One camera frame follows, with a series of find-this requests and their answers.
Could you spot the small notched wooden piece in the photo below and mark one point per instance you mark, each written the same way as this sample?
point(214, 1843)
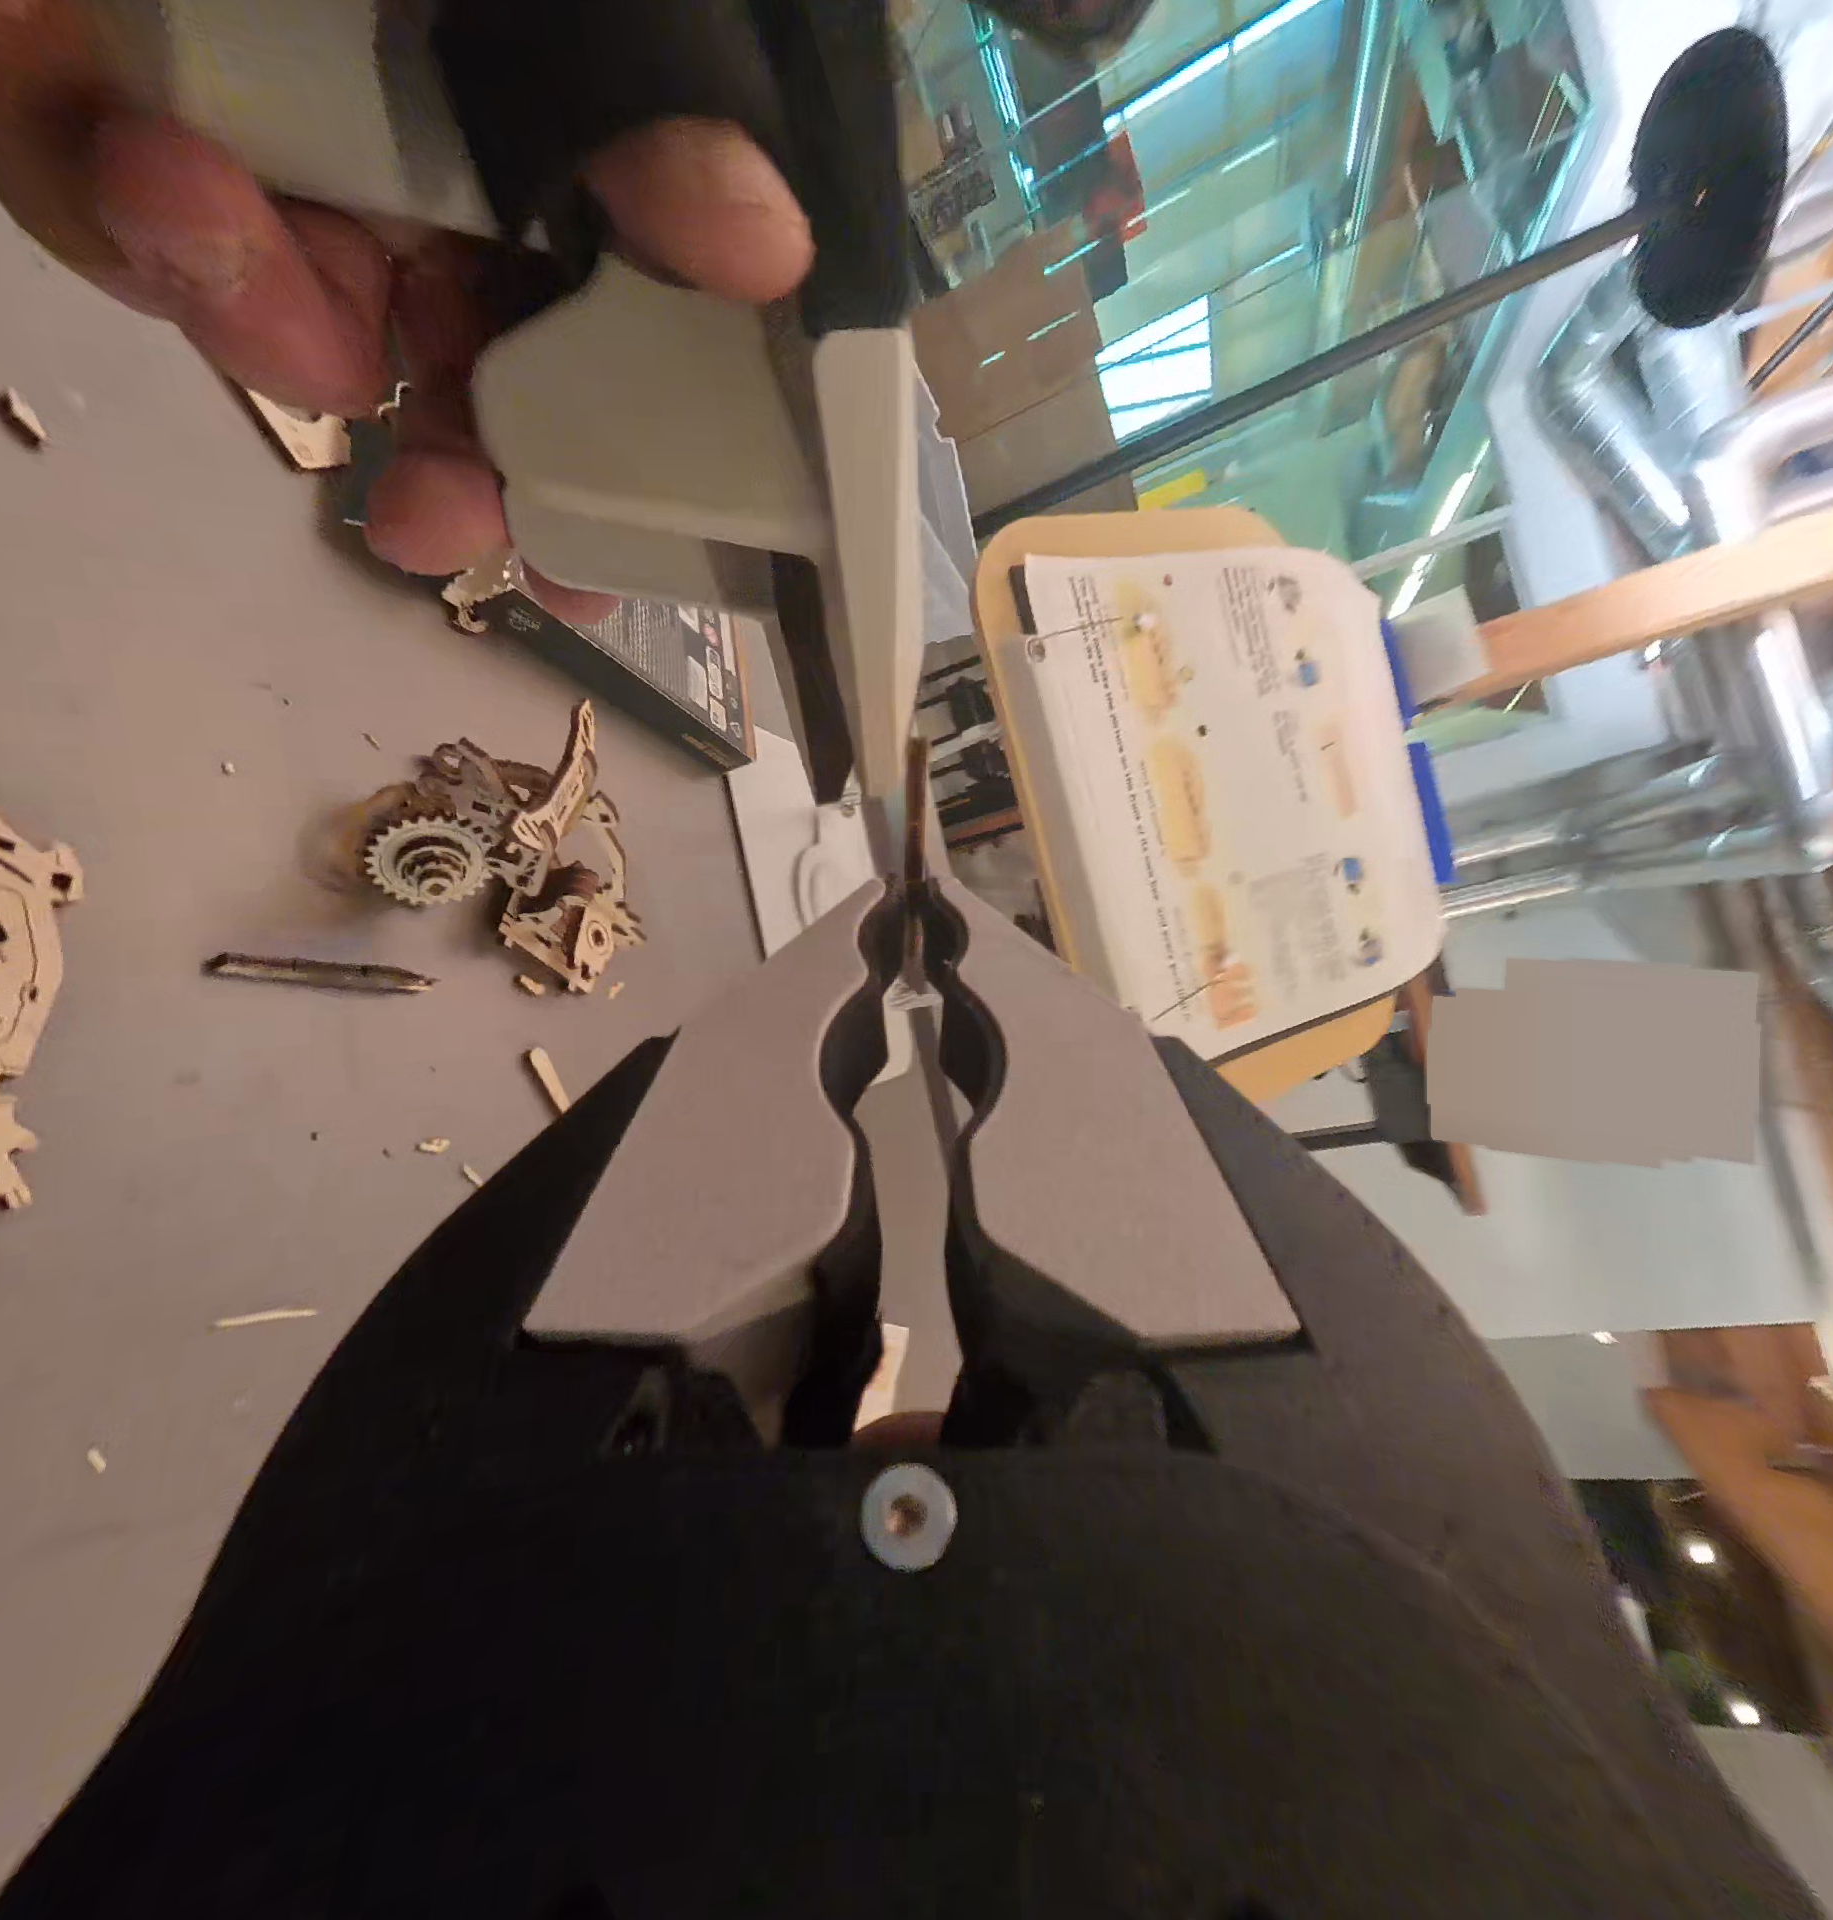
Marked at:
point(19, 416)

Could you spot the white document stand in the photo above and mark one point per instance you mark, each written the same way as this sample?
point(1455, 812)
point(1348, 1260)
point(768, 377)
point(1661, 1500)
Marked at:
point(1276, 1036)

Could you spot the white instruction stand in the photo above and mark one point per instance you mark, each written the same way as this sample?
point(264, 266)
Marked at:
point(1246, 780)

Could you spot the wooden body plate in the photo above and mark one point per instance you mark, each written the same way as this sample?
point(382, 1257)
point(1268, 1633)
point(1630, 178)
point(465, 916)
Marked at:
point(2, 1020)

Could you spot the dark wooden strip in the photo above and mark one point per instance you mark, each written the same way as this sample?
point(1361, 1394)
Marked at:
point(316, 971)

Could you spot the dark wooden axle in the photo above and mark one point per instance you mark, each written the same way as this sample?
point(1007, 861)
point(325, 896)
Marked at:
point(916, 855)

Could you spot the wooden top desk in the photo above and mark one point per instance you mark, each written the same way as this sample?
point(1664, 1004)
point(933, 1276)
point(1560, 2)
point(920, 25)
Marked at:
point(1682, 592)

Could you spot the black disc on pole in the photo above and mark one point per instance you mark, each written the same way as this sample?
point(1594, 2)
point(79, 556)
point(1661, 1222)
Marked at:
point(1711, 172)

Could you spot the silver vertical duct pipes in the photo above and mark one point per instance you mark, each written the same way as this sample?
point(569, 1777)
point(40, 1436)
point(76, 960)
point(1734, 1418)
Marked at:
point(1682, 450)

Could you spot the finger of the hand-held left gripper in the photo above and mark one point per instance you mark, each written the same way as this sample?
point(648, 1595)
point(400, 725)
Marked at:
point(871, 525)

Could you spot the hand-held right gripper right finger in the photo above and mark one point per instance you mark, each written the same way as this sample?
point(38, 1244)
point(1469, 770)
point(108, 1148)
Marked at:
point(1142, 1201)

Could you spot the wooden gear assembly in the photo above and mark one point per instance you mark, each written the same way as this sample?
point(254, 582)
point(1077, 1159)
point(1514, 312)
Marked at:
point(429, 866)

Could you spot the black model kit box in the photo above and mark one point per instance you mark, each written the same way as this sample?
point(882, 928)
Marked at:
point(631, 660)

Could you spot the pale wooden offcut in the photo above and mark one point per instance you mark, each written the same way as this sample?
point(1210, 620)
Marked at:
point(264, 1316)

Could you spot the person's left hand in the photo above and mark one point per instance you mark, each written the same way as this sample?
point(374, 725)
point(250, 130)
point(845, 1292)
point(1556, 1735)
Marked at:
point(226, 256)

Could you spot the wooden model frame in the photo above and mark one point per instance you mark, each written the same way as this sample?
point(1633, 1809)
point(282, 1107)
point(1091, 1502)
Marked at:
point(557, 870)

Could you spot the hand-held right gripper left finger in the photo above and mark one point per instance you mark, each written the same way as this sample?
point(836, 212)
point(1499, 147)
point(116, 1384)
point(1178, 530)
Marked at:
point(691, 1201)

